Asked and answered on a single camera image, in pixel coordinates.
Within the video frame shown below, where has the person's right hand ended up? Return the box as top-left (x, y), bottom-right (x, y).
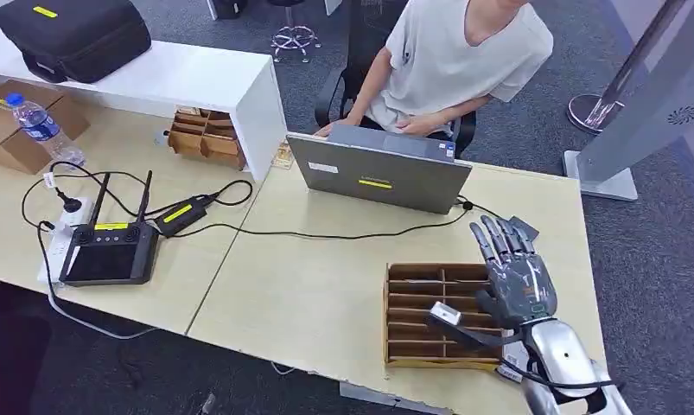
top-left (313, 116), bottom-right (360, 138)

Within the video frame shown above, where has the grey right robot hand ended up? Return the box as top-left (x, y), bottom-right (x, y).
top-left (468, 214), bottom-right (559, 330)

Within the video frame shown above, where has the person's left hand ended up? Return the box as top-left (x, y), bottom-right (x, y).
top-left (394, 111), bottom-right (449, 138)

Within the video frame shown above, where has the black office chair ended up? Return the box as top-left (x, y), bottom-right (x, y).
top-left (314, 0), bottom-right (478, 160)

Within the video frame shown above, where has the small black hub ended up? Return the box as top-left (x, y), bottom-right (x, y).
top-left (506, 214), bottom-right (541, 243)

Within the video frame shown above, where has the grey laptop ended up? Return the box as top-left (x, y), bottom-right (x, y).
top-left (285, 124), bottom-right (474, 216)

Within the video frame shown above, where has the person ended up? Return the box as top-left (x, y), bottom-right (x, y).
top-left (314, 0), bottom-right (555, 142)

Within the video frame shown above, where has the flat grey device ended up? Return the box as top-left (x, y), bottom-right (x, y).
top-left (497, 340), bottom-right (532, 384)

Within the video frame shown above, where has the chrome chair base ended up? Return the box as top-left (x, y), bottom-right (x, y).
top-left (270, 0), bottom-right (323, 64)

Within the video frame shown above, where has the wooden card box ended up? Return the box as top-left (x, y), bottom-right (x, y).
top-left (383, 262), bottom-right (505, 371)

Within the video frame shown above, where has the small wooden organiser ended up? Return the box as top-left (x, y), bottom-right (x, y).
top-left (166, 105), bottom-right (248, 171)

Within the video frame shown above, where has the chrome stanchion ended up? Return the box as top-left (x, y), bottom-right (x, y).
top-left (566, 0), bottom-right (688, 137)

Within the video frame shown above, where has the white desk shelf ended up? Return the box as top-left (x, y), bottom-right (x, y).
top-left (0, 16), bottom-right (289, 183)

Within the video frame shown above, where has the black power adapter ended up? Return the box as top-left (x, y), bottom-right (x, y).
top-left (154, 195), bottom-right (213, 239)

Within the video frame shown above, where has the grey standing panel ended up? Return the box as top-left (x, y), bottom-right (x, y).
top-left (563, 0), bottom-right (694, 202)

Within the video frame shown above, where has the black controller with antennas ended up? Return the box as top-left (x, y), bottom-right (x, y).
top-left (58, 169), bottom-right (161, 287)

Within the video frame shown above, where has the black mains plug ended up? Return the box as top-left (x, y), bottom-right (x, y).
top-left (54, 186), bottom-right (83, 214)

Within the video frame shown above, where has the black carrying case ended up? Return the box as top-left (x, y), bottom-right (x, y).
top-left (0, 0), bottom-right (153, 85)

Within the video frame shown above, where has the white power strip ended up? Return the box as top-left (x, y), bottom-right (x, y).
top-left (36, 196), bottom-right (96, 285)

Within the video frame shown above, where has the clear water bottle blue cap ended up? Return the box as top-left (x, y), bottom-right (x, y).
top-left (5, 92), bottom-right (87, 169)

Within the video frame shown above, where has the brown cardboard box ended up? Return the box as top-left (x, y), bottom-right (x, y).
top-left (0, 79), bottom-right (92, 176)

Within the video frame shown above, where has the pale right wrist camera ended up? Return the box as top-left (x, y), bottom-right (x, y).
top-left (427, 301), bottom-right (506, 352)

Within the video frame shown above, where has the black hub cable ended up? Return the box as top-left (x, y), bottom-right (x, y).
top-left (456, 196), bottom-right (511, 221)

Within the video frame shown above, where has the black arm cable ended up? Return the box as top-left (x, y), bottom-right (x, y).
top-left (500, 355), bottom-right (626, 415)

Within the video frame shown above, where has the black adapter to laptop cable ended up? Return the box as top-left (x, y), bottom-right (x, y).
top-left (171, 197), bottom-right (474, 241)

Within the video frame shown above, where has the grey desk leg bracket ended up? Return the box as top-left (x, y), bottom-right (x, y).
top-left (339, 381), bottom-right (452, 415)

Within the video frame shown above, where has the black looped mains cable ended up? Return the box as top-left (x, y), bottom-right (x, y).
top-left (20, 161), bottom-right (255, 232)

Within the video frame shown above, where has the grey power strip cord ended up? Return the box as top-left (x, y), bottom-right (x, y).
top-left (35, 220), bottom-right (159, 342)

